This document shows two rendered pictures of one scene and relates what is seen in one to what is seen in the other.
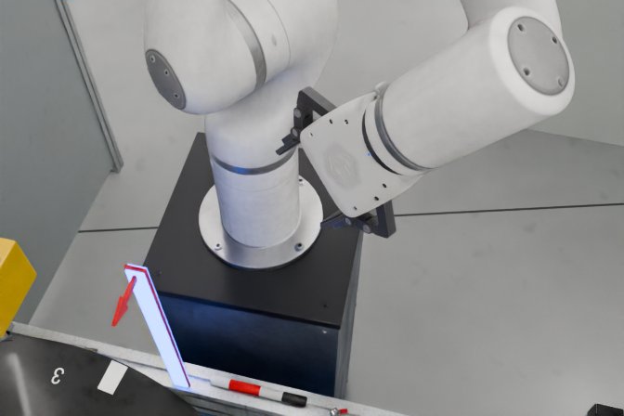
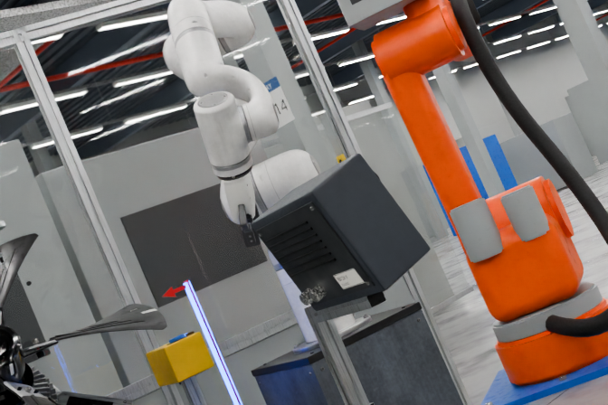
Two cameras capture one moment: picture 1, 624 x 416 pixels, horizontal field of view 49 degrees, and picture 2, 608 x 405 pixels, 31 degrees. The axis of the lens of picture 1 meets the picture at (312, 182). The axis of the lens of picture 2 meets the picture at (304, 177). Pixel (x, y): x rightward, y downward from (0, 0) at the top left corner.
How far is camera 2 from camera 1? 2.17 m
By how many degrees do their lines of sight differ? 70
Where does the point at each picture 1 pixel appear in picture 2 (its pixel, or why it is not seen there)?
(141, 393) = (152, 315)
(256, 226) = (302, 318)
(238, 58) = not seen: hidden behind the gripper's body
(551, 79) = (210, 104)
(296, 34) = (274, 174)
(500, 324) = not seen: outside the picture
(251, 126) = not seen: hidden behind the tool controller
